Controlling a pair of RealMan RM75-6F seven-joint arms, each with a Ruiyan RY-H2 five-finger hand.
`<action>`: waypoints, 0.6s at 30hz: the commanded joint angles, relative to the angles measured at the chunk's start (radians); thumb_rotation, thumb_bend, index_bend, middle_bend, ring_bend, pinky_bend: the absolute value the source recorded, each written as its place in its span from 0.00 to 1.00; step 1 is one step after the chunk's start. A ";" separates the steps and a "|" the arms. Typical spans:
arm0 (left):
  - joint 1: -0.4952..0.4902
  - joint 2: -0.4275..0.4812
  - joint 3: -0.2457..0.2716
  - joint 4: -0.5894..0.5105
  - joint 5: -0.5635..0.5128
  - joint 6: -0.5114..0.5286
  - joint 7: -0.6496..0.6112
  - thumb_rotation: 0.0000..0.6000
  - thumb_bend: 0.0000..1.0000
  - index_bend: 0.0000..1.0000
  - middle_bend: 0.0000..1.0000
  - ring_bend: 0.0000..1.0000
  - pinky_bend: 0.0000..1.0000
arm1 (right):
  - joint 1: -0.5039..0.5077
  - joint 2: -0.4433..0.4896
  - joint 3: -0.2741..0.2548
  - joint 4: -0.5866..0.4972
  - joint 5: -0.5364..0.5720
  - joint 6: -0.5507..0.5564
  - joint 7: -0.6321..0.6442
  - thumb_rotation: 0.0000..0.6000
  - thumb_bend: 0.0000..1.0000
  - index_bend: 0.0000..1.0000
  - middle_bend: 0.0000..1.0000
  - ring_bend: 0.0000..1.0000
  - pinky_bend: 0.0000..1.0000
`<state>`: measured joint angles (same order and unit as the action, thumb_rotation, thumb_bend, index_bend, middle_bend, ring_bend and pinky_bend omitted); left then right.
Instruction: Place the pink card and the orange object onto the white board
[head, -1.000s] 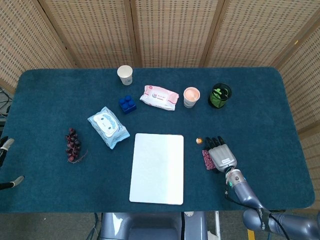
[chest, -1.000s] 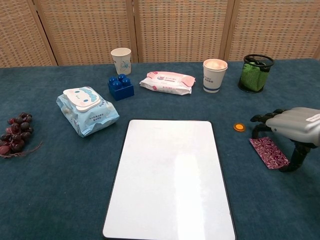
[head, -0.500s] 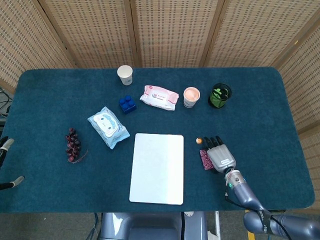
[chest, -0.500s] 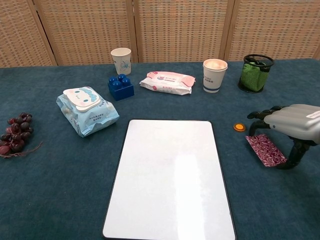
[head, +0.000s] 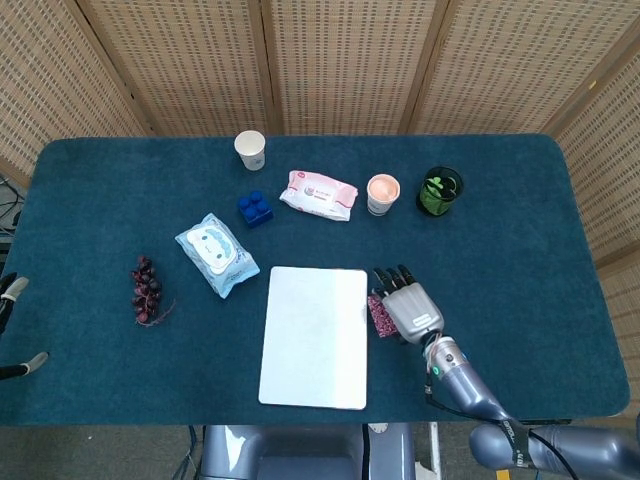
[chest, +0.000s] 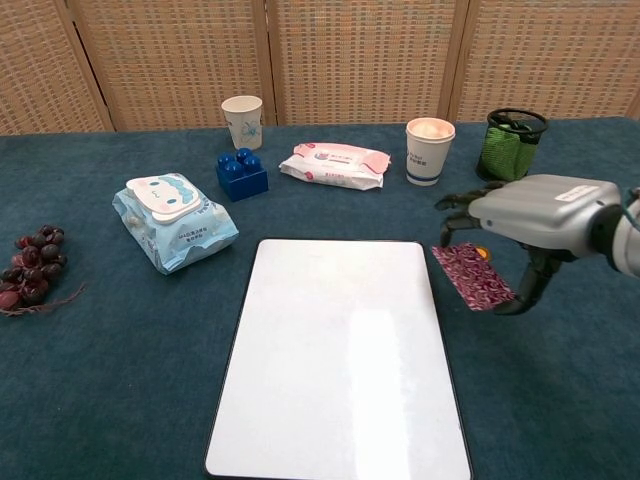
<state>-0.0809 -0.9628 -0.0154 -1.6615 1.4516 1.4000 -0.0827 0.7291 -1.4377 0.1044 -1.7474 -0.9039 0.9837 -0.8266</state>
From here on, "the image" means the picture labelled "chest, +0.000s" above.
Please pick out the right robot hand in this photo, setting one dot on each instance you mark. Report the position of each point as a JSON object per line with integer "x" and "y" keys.
{"x": 540, "y": 210}

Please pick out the maroon patterned rectangular packet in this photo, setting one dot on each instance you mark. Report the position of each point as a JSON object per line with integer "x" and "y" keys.
{"x": 475, "y": 277}

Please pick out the green black cup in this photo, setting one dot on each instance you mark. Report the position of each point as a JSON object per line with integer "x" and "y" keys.
{"x": 537, "y": 150}

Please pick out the green cloth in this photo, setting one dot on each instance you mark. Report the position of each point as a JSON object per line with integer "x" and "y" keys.
{"x": 500, "y": 152}

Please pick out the white paper coffee cup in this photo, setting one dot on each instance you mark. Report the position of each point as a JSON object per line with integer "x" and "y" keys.
{"x": 427, "y": 155}

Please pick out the pink wet wipes pack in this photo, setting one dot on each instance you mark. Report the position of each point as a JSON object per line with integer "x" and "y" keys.
{"x": 332, "y": 167}

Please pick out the bamboo folding screen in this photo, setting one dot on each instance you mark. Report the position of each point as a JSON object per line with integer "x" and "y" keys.
{"x": 350, "y": 55}

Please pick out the white board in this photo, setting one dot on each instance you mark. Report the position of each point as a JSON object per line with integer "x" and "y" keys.
{"x": 335, "y": 360}

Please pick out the blue building block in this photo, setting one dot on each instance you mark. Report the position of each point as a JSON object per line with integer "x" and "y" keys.
{"x": 242, "y": 177}

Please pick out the white paper cup blue print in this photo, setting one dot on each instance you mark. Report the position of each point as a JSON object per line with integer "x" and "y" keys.
{"x": 244, "y": 122}

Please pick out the blue cartoon wet wipes pack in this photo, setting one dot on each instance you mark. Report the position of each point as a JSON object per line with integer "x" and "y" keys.
{"x": 175, "y": 225}

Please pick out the blue table cloth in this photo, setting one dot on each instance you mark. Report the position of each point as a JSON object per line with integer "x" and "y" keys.
{"x": 100, "y": 360}

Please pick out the purple grapes bunch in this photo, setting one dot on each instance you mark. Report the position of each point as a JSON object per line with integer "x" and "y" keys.
{"x": 35, "y": 265}

